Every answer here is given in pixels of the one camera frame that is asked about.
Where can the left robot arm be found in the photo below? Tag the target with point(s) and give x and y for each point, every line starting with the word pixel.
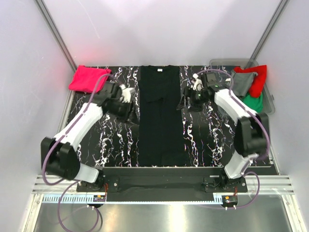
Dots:
pixel 59 153

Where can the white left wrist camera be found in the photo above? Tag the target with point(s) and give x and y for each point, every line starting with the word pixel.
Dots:
pixel 127 93

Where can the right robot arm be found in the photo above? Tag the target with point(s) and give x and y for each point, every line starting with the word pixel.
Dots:
pixel 251 140

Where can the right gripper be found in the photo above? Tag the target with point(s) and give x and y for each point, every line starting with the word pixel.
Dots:
pixel 189 93

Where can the red t-shirt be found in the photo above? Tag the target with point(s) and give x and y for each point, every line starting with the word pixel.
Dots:
pixel 258 82

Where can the green t-shirt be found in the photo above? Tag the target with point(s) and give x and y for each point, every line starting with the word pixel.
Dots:
pixel 254 103

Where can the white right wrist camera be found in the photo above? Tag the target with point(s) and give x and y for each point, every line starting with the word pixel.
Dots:
pixel 198 86

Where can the grey t-shirt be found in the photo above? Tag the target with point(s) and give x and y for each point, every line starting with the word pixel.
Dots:
pixel 242 83

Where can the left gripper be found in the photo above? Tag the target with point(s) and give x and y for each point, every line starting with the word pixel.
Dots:
pixel 129 117

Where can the right aluminium corner post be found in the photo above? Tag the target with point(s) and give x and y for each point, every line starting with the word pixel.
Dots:
pixel 269 28

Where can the black t-shirt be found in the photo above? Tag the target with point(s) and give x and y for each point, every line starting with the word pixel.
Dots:
pixel 161 141

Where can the aluminium frame rail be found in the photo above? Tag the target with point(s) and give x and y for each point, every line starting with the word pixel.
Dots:
pixel 265 184

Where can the pink folded t-shirt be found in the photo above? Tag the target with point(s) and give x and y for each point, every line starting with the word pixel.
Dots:
pixel 85 78

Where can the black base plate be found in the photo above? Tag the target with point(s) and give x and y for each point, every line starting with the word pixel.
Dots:
pixel 157 195

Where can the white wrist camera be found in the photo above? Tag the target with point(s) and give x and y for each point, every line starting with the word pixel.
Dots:
pixel 127 93
pixel 198 86

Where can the aluminium corner post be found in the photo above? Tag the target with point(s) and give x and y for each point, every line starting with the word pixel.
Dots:
pixel 269 28
pixel 55 32

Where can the left aluminium corner post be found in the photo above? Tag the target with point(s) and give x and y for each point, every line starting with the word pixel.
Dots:
pixel 55 32

